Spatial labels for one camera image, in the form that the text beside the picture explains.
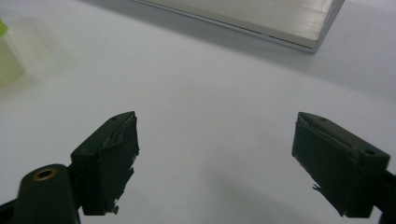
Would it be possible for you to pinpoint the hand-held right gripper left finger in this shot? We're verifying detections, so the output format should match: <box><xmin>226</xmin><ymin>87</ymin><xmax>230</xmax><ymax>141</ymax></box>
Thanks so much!
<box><xmin>70</xmin><ymin>110</ymin><xmax>140</xmax><ymax>217</ymax></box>

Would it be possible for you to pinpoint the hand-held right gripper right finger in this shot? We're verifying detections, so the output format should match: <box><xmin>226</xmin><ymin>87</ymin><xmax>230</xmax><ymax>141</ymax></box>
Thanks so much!
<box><xmin>291</xmin><ymin>111</ymin><xmax>391</xmax><ymax>218</ymax></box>

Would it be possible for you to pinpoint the translucent green-capped bottle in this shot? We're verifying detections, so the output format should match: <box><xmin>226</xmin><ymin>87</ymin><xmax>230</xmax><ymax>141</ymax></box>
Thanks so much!
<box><xmin>0</xmin><ymin>18</ymin><xmax>26</xmax><ymax>87</ymax></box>

